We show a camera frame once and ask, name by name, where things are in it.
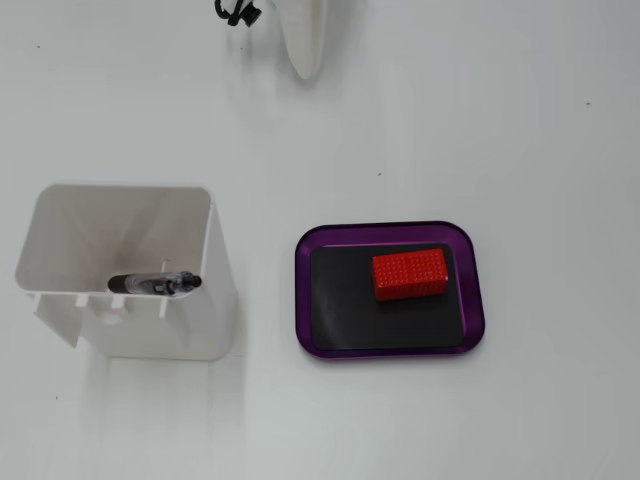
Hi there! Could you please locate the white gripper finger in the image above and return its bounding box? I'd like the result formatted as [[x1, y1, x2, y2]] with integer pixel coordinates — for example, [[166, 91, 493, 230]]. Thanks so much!
[[276, 0, 327, 81]]

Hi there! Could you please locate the black clear retractable pen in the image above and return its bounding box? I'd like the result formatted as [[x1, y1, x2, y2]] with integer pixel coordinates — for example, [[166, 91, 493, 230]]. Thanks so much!
[[107, 270, 204, 297]]

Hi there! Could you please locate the white plastic pen holder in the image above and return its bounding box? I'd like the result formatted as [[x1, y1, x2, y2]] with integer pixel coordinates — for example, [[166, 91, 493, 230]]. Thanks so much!
[[13, 183, 239, 362]]

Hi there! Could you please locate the red studded block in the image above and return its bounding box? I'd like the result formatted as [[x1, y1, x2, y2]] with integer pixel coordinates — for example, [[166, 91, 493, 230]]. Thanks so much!
[[371, 248, 450, 303]]

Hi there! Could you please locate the purple metal tray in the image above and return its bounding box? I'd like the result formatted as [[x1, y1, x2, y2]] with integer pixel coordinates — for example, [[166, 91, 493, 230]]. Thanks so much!
[[293, 219, 486, 361]]

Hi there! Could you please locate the black mat inside tray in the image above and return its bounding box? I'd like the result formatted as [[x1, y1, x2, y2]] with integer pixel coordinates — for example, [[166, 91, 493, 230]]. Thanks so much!
[[309, 243, 466, 351]]

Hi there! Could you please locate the small black cable clip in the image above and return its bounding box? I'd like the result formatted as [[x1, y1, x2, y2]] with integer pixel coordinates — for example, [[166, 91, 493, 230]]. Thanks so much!
[[213, 0, 264, 29]]

